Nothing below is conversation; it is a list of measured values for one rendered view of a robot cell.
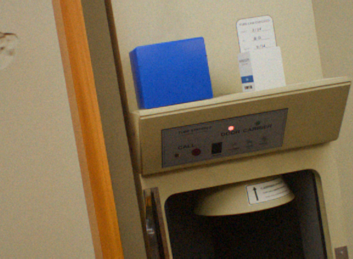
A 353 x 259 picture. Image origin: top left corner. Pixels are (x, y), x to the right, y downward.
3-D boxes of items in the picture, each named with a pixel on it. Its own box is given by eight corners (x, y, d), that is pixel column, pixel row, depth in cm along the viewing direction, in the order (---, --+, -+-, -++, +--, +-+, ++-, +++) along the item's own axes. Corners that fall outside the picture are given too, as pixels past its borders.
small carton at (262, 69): (243, 92, 116) (237, 53, 115) (272, 87, 117) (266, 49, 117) (255, 91, 111) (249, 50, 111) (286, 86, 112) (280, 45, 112)
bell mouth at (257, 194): (185, 207, 137) (180, 177, 137) (277, 189, 140) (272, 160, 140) (204, 221, 120) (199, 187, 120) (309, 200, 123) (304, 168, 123)
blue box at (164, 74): (137, 109, 116) (128, 51, 115) (200, 99, 117) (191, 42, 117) (145, 109, 106) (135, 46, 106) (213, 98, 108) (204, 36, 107)
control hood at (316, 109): (138, 174, 117) (127, 110, 116) (333, 139, 122) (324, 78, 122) (147, 182, 106) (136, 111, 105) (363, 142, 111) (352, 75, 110)
